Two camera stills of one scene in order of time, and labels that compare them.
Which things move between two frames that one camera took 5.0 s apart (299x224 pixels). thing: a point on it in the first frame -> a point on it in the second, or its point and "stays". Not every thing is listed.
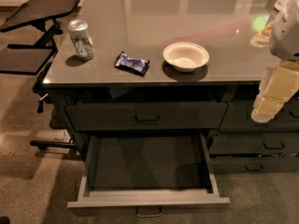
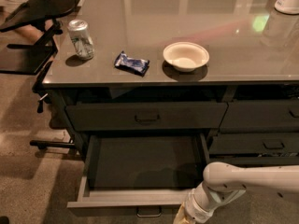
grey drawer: (259, 143) stays
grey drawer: (148, 171) stays
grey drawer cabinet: (154, 83) stays
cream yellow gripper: (286, 38) -> (195, 211)
